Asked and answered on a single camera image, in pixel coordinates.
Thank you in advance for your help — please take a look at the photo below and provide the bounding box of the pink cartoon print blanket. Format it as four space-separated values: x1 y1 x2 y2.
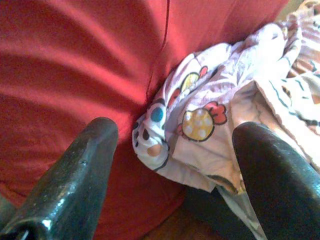
131 0 320 240

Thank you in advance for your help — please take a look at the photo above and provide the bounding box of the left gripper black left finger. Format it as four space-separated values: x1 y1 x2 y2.
0 116 119 240

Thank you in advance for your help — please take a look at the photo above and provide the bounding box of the large red pillow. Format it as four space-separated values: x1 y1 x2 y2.
0 0 291 240

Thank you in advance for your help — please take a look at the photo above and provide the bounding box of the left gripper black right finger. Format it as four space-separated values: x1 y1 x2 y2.
231 121 320 240

